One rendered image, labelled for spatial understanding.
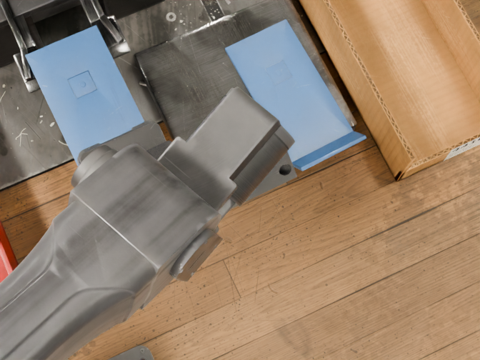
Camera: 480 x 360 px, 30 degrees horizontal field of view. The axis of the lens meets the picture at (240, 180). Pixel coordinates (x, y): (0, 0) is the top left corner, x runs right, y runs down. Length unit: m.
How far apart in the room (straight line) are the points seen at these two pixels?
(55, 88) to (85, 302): 0.38
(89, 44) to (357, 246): 0.32
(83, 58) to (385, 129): 0.29
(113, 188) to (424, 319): 0.44
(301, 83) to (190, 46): 0.12
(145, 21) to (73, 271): 0.50
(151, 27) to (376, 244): 0.32
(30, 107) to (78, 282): 0.46
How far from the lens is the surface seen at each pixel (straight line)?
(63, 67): 0.83
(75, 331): 0.48
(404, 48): 0.95
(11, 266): 0.82
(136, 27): 0.94
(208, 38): 0.91
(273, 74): 0.89
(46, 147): 0.90
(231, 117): 0.57
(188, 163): 0.57
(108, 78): 0.82
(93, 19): 0.86
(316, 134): 0.87
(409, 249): 0.88
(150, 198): 0.51
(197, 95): 0.89
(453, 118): 0.93
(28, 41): 0.86
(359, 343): 0.86
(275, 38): 0.91
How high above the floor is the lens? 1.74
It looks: 73 degrees down
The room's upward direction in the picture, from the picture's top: 6 degrees clockwise
